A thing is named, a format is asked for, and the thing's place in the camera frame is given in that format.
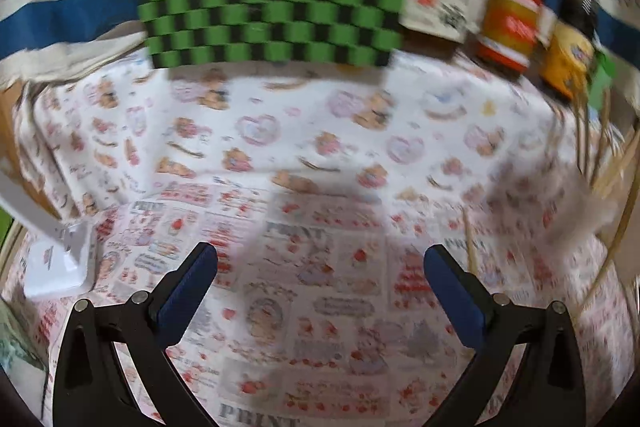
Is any red print patterned tablecloth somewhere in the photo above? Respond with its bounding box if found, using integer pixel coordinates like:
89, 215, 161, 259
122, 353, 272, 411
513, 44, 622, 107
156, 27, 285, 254
0, 181, 637, 427

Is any yellow label oyster sauce bottle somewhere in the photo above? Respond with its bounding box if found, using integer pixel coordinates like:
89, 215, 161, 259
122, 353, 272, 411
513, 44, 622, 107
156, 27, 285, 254
539, 0, 600, 102

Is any baby bear print cloth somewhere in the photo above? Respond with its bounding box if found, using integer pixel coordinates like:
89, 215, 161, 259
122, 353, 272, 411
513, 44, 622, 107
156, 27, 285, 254
14, 51, 589, 222

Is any clear plastic chopstick cup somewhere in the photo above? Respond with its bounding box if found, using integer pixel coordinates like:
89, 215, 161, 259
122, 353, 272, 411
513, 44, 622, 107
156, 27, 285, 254
544, 176, 617, 254

